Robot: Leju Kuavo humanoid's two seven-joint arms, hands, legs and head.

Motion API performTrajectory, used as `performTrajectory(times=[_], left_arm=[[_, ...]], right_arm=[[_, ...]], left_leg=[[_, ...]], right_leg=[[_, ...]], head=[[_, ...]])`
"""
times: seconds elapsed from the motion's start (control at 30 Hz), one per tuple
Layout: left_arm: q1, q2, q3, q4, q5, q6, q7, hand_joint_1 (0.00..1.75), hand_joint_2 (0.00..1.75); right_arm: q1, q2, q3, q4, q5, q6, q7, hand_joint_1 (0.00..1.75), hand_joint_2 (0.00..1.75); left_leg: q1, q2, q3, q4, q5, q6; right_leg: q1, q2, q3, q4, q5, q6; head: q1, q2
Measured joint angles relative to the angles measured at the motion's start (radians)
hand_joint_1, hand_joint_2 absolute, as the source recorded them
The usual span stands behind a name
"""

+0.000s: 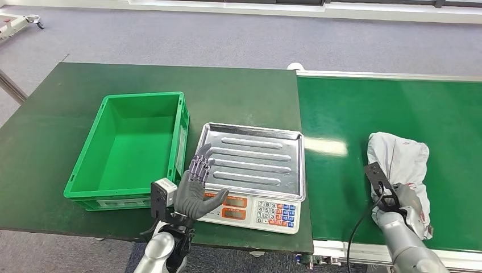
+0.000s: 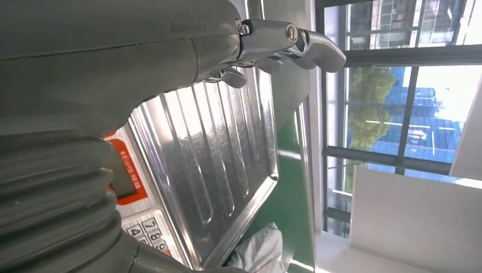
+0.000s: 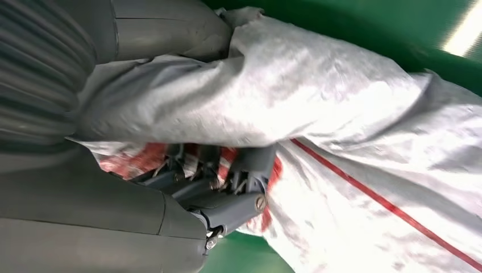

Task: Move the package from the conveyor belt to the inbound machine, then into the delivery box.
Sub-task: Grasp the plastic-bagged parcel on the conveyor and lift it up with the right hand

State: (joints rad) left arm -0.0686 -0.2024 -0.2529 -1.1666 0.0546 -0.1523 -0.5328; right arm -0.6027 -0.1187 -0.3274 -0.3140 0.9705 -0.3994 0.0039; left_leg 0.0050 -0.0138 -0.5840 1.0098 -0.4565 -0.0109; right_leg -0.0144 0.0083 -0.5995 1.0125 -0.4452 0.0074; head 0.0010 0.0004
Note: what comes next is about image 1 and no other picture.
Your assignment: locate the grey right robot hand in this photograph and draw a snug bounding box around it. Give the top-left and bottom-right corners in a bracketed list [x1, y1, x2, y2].
[393, 183, 434, 241]

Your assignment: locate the white wheeled cart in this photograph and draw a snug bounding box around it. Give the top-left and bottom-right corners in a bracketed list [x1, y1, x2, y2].
[0, 13, 45, 41]

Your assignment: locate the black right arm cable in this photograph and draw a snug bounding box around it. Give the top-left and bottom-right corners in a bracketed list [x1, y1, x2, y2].
[346, 190, 385, 273]

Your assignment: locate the dark green table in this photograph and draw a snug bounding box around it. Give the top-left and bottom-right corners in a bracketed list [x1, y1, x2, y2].
[0, 62, 314, 254]

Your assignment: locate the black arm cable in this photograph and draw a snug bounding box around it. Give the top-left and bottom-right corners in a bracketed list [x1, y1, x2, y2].
[346, 190, 385, 273]
[140, 221, 160, 237]

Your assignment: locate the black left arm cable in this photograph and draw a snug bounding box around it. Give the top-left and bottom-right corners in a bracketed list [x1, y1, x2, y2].
[140, 221, 160, 237]

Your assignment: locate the grey metal bar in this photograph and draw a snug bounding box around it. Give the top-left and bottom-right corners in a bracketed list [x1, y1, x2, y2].
[0, 69, 28, 105]

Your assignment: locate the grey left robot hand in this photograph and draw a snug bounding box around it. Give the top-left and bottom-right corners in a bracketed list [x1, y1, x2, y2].
[173, 143, 230, 221]

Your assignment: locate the stainless steel scale tray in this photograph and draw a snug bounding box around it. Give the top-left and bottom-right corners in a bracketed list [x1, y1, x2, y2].
[196, 122, 306, 202]

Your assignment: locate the white electronic weighing scale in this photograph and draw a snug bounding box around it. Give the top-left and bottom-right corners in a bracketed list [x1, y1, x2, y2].
[197, 190, 302, 235]

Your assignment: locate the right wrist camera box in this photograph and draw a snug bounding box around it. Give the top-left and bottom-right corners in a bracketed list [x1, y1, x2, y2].
[363, 162, 402, 213]

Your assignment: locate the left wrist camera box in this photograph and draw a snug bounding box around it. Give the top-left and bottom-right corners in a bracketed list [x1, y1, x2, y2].
[150, 177, 178, 220]

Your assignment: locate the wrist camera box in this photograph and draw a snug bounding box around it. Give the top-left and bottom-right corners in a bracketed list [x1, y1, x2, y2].
[150, 177, 178, 220]
[363, 162, 402, 213]

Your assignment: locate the green conveyor belt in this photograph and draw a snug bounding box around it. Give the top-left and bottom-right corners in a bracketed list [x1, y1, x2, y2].
[287, 63, 482, 273]

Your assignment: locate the green plastic crate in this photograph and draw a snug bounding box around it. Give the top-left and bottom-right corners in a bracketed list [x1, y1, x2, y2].
[63, 91, 190, 212]

